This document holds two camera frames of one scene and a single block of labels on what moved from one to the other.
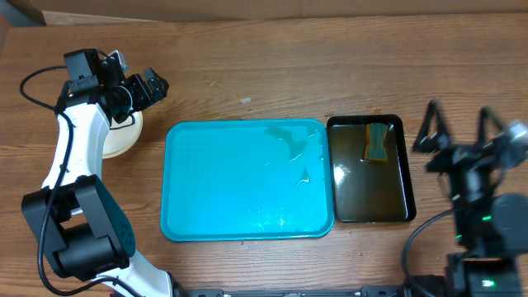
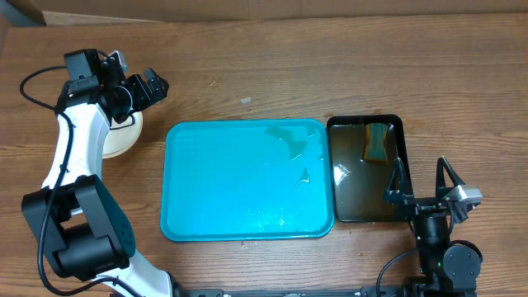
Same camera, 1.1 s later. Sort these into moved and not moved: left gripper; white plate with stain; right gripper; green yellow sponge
Moved: right gripper
Not moved: white plate with stain; green yellow sponge; left gripper
